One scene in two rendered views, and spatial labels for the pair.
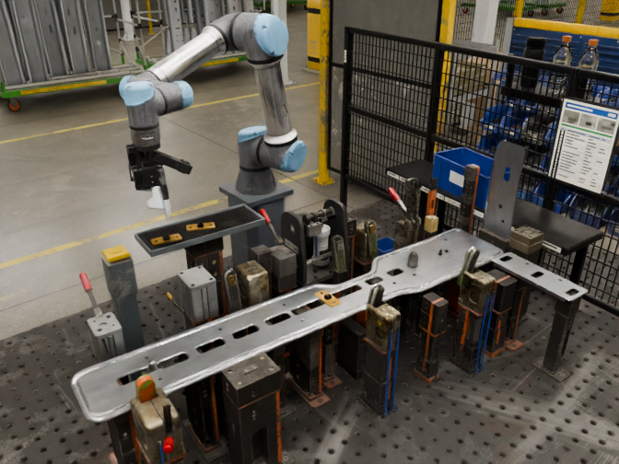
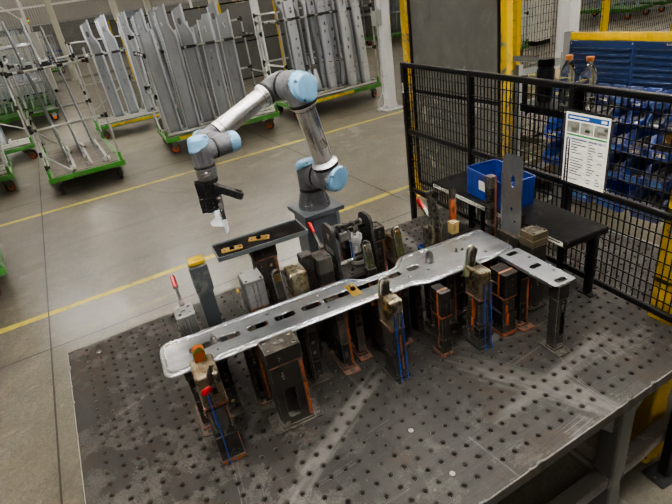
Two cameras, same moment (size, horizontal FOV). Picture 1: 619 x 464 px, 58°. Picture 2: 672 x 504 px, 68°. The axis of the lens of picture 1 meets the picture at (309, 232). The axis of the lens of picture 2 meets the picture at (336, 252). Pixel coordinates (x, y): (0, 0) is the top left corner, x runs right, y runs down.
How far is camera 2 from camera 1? 44 cm
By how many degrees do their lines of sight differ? 12
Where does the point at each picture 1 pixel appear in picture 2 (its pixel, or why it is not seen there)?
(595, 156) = (595, 159)
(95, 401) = (171, 364)
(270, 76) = (307, 118)
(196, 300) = (249, 293)
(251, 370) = (277, 342)
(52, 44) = (202, 96)
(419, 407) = (431, 376)
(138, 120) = (198, 163)
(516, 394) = (516, 367)
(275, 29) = (305, 82)
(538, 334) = not seen: hidden behind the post
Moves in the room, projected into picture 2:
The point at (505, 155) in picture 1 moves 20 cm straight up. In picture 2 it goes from (509, 165) to (510, 113)
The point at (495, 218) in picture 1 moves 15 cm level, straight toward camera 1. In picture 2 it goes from (508, 219) to (499, 235)
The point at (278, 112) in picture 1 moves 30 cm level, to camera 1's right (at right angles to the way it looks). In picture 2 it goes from (318, 145) to (390, 139)
